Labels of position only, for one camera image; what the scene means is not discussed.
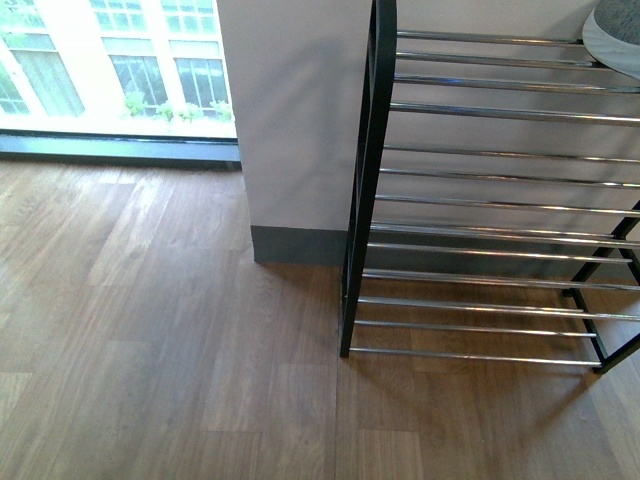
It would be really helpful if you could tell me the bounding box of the grey knit sneaker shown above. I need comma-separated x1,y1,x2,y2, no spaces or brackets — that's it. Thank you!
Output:
582,0,639,79

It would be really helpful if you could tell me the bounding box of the black metal shoe rack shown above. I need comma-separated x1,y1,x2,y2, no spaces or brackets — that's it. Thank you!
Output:
339,1,639,374

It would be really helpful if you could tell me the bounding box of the dark window frame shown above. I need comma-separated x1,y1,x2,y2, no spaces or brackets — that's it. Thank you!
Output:
1,129,242,171

